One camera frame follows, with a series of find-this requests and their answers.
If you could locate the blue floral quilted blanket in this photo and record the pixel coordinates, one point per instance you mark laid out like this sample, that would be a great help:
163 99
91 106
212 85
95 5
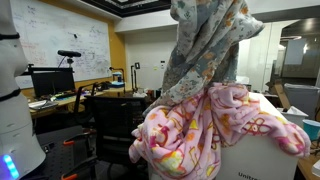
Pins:
207 47

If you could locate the pink fleece blanket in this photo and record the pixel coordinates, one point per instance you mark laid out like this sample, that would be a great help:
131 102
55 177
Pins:
184 142

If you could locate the black office chair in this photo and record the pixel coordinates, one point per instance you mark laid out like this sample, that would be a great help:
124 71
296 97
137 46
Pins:
115 118

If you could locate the white box under blankets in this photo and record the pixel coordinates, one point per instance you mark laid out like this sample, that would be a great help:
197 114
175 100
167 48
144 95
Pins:
256 158

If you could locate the black computer monitor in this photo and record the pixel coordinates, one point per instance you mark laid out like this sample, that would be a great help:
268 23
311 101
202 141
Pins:
53 82

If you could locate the whiteboard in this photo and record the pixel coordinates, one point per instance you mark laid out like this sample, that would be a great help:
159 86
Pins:
46 29

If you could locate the teal cup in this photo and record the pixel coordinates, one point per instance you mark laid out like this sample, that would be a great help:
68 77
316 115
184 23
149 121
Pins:
312 128

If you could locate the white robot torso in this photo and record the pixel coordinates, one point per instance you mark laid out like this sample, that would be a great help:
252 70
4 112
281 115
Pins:
20 151

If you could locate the black camera on stand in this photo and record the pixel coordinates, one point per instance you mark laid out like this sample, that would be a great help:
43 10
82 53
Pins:
69 55

